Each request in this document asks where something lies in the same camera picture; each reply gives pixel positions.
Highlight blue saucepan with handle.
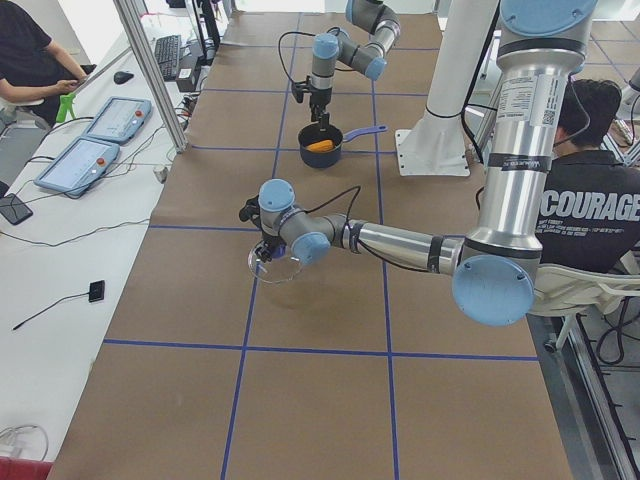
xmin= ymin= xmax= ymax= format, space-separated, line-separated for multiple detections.
xmin=298 ymin=123 xmax=388 ymax=169

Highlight black keyboard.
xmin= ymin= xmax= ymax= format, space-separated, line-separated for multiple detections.
xmin=154 ymin=35 xmax=182 ymax=81

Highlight black computer mouse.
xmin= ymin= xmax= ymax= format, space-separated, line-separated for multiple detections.
xmin=113 ymin=71 xmax=134 ymax=85

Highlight far blue teach pendant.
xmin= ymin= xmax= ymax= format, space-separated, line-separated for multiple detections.
xmin=83 ymin=96 xmax=152 ymax=145

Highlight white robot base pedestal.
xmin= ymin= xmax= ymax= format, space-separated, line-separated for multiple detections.
xmin=396 ymin=0 xmax=499 ymax=177

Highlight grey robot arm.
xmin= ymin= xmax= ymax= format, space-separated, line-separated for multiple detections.
xmin=241 ymin=1 xmax=596 ymax=326
xmin=303 ymin=1 xmax=401 ymax=130

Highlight aluminium frame post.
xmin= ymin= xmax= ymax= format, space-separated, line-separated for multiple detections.
xmin=113 ymin=0 xmax=188 ymax=153

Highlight glass lid blue knob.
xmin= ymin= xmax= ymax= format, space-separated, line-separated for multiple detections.
xmin=248 ymin=242 xmax=303 ymax=284

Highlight green clamp stand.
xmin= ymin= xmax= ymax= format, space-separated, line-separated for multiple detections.
xmin=56 ymin=92 xmax=76 ymax=123

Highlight person in black shirt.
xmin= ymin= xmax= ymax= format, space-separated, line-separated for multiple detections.
xmin=1 ymin=1 xmax=95 ymax=126

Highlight white plastic chair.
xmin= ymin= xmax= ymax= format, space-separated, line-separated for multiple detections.
xmin=530 ymin=251 xmax=639 ymax=353

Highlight black braided cable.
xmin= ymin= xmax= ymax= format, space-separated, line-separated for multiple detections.
xmin=299 ymin=185 xmax=362 ymax=221
xmin=277 ymin=28 xmax=351 ymax=86

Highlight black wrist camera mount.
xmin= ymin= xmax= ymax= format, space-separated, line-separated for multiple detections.
xmin=291 ymin=80 xmax=309 ymax=104
xmin=239 ymin=196 xmax=261 ymax=228

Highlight yellow corn cob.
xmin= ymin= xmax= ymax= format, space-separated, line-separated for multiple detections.
xmin=306 ymin=139 xmax=335 ymax=153

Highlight blue teach pendant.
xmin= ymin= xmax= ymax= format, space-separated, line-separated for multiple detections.
xmin=34 ymin=136 xmax=120 ymax=198
xmin=83 ymin=96 xmax=152 ymax=145

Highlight black braided right cable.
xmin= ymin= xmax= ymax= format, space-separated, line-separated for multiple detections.
xmin=277 ymin=28 xmax=351 ymax=86

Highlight black smartphone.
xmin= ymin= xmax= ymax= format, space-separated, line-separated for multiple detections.
xmin=0 ymin=194 xmax=33 ymax=225

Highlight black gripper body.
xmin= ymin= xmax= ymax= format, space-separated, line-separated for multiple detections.
xmin=257 ymin=234 xmax=286 ymax=260
xmin=309 ymin=88 xmax=331 ymax=121

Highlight black braided left cable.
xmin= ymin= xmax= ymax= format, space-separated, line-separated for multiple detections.
xmin=299 ymin=185 xmax=362 ymax=221

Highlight small black sensor pad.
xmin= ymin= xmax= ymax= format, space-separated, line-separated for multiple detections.
xmin=88 ymin=280 xmax=106 ymax=303

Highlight seated person courage jacket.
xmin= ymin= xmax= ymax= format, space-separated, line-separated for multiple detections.
xmin=535 ymin=79 xmax=639 ymax=273

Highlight near blue teach pendant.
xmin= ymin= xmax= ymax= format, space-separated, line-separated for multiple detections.
xmin=34 ymin=136 xmax=120 ymax=198

